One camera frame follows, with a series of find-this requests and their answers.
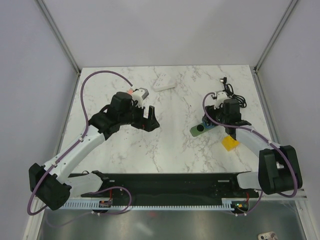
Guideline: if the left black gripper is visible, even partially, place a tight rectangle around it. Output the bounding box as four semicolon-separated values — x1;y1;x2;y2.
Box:
119;100;159;132

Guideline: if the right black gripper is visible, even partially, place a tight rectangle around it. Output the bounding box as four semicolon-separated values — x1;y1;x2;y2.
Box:
202;104;228;127

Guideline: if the blue cube socket adapter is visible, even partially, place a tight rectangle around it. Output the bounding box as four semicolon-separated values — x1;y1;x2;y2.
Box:
202;116;217;130

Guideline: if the green power strip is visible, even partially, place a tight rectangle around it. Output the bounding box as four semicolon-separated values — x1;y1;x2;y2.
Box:
190;122;215;137

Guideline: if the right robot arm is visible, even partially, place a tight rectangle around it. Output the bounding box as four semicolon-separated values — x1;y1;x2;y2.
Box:
202;99;303;198

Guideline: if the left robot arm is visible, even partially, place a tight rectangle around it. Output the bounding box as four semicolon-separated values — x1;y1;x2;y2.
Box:
28;88;160;211

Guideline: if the yellow cube socket adapter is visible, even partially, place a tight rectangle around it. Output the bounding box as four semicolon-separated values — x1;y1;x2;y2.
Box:
221;135;240;152

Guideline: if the white triangular power strip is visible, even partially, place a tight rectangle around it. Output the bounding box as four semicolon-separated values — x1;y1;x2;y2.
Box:
152;73;177;92

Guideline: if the smartphone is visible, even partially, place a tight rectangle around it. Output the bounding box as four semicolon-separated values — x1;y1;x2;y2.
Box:
257;231;278;240

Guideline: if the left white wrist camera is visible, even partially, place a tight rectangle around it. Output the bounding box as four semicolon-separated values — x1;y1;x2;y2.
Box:
131;87;149;108

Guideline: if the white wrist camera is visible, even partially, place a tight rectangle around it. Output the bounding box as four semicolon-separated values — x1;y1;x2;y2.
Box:
131;87;149;108
211;90;229;109

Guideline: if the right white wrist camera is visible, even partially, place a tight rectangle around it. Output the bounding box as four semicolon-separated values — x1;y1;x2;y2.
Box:
211;90;229;109

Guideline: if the black power cord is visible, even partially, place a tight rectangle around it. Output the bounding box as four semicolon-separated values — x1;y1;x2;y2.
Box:
219;77;248;109

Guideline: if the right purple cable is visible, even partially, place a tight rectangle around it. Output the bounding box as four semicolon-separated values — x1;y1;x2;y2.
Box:
202;91;300;216

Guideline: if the purple cable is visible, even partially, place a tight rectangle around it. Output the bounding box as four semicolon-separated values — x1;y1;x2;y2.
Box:
26;70;137;227
202;91;300;216

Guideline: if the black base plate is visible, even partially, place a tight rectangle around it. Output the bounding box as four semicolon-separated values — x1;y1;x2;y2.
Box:
82;173;259;205

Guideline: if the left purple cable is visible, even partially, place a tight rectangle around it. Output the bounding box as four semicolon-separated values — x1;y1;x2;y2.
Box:
26;70;137;227

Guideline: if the white slotted cable duct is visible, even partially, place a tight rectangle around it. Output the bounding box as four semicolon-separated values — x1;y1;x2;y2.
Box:
61;198;249;211

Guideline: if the right aluminium frame post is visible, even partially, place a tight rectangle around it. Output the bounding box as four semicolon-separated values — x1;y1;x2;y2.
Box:
252;0;300;75

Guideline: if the aluminium frame post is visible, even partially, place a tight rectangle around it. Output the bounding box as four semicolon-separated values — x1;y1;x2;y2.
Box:
34;0;81;77
252;0;300;75

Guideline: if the left aluminium frame post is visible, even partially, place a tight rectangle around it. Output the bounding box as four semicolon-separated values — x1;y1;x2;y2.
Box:
34;0;81;77

